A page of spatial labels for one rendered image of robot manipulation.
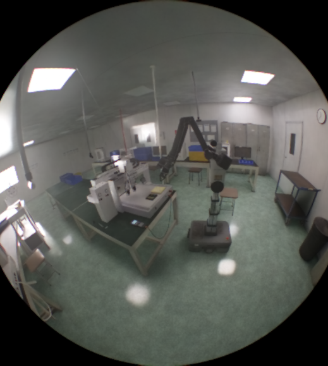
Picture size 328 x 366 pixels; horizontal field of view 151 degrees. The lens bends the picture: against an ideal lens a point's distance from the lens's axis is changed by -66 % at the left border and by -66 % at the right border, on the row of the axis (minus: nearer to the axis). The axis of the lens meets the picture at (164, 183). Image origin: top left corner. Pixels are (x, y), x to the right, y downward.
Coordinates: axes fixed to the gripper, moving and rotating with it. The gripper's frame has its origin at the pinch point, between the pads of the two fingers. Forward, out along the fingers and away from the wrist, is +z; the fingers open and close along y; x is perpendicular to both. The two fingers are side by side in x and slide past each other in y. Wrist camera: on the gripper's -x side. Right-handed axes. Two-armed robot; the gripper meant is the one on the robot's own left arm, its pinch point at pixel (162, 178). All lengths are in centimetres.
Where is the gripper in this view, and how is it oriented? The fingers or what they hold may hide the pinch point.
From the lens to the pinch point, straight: 131.7
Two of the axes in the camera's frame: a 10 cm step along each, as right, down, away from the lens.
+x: 8.9, 4.6, -0.4
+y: -2.6, 4.1, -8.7
